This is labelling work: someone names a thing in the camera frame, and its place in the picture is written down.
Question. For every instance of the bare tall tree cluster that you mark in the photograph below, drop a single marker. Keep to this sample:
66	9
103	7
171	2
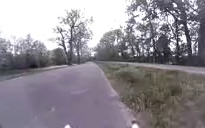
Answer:
72	36

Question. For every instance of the purplish grey asphalt path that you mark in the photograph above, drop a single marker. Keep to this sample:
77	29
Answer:
70	96

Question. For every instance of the row of tall trees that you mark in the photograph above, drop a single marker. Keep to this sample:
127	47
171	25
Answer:
163	36

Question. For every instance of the robot's own part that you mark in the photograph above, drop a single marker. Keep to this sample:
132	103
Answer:
135	125
67	126

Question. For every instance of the grass verge strip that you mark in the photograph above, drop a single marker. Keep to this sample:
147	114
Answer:
166	93

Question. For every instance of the row of bushes and trees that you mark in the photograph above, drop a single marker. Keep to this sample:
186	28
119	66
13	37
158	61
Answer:
20	56

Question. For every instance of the dark verge strip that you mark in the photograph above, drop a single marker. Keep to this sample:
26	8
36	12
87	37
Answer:
16	73

